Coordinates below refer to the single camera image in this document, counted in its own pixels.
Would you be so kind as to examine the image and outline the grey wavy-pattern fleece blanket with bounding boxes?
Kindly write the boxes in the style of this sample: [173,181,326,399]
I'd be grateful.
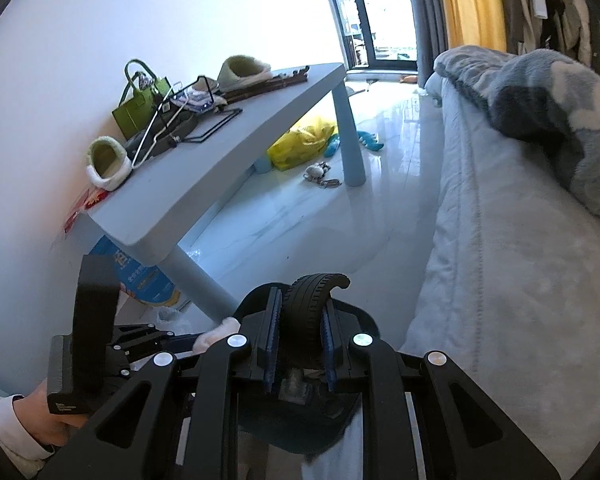
[432,44,600,223]

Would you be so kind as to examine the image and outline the light blue table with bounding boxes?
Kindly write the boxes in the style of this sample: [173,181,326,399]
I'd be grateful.
[82,62,366,323]

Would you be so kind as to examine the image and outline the green fluffy slipper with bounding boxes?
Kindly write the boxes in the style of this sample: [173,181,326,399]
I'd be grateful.
[86,136,132,192]
[216,55,272,92]

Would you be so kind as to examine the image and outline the grey curtain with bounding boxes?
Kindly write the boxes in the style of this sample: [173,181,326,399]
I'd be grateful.
[402,0,451,88]

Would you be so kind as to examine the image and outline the black rubber tyre piece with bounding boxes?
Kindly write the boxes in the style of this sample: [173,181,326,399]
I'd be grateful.
[281,272,352,401]

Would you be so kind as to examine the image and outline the yellow curtain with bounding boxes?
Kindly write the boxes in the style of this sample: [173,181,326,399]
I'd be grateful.
[432,0,508,53]

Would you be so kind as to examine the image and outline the keyring with grey charm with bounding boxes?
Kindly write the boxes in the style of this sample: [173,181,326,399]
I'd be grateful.
[302,161,342,191]

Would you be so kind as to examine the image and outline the blue printed package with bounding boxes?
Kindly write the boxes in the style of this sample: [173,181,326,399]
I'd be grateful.
[89,235,181,308]

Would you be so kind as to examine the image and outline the green handbag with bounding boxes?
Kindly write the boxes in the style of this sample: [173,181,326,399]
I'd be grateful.
[111,59,173,139]

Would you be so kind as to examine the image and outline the black wire frame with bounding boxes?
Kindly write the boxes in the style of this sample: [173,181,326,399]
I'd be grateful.
[155,75,243,145]

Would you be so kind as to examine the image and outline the beige coat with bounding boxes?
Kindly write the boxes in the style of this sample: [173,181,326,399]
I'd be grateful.
[495,0,536,53]

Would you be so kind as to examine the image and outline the yellow plastic bag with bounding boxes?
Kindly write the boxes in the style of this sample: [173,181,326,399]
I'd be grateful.
[266,114,338,171]

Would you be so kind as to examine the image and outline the dark wooden sticks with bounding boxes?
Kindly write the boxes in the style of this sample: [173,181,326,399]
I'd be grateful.
[220,65,311,103]

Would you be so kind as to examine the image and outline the black coat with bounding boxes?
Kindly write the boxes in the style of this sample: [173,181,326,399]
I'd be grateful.
[545,0,600,68]

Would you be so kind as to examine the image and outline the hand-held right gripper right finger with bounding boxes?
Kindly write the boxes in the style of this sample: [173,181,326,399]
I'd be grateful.
[320,304,561,480]

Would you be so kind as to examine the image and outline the red packet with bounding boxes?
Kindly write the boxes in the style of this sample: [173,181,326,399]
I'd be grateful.
[64,189,103,233]

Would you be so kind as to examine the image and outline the person's left forearm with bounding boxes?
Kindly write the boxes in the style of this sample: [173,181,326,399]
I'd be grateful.
[0,394,56,480]

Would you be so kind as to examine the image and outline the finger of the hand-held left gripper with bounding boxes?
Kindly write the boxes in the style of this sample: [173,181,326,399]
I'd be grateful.
[111,324,177,349]
[129,336,204,369]

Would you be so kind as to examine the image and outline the small blue white packet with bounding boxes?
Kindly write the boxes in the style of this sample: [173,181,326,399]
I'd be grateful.
[172,87,228,113]

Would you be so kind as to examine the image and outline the black-framed glass door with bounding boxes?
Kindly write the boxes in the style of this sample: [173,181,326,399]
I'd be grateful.
[317,0,421,81]

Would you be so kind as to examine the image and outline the person's left hand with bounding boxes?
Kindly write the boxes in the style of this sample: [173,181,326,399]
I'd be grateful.
[22,377,93,448]

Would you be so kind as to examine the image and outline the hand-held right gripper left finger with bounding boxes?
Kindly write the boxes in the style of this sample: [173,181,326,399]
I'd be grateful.
[37,286,284,480]

